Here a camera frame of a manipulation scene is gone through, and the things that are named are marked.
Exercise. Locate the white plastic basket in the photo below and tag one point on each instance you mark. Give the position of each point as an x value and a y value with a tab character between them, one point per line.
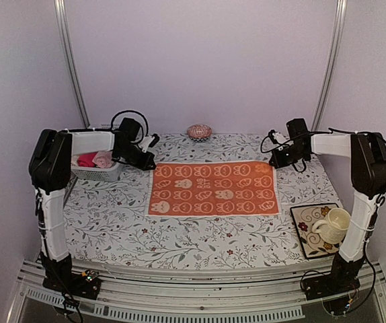
95	168

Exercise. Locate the cream ceramic mug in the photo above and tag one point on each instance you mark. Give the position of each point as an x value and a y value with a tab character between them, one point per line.
333	227

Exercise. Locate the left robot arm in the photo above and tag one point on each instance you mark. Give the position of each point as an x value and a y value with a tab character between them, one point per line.
50	172

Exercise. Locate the left aluminium frame post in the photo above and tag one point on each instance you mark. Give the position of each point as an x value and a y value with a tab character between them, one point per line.
63	26

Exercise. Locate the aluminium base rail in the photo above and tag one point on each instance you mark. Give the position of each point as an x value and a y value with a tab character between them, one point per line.
133	294

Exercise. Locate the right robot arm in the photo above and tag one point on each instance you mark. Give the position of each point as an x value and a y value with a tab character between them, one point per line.
367	154

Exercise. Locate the pink towel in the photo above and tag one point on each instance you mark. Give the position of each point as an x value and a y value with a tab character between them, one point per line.
87	160
103	159

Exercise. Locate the right aluminium frame post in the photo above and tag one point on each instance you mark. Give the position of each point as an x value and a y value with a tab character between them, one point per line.
337	33

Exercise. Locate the patterned ceramic bowl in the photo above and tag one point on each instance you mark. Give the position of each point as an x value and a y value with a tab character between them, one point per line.
199	132

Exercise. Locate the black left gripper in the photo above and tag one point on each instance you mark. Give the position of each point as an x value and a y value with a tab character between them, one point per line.
144	165

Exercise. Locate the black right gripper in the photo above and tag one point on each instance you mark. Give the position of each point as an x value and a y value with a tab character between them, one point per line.
279	162

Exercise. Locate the floral table mat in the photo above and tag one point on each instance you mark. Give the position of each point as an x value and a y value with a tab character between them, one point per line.
107	222

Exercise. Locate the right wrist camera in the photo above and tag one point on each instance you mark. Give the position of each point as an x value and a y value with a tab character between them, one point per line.
278	139

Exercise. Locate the orange patterned towel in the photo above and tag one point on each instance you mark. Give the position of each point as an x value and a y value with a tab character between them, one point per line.
236	188

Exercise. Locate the aluminium frame post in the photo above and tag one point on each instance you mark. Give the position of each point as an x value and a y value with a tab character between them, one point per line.
337	33
63	26

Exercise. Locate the pink rolled towel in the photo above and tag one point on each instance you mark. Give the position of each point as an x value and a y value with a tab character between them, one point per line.
87	160

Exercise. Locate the square floral plate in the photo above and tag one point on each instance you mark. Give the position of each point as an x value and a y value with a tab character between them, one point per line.
311	244

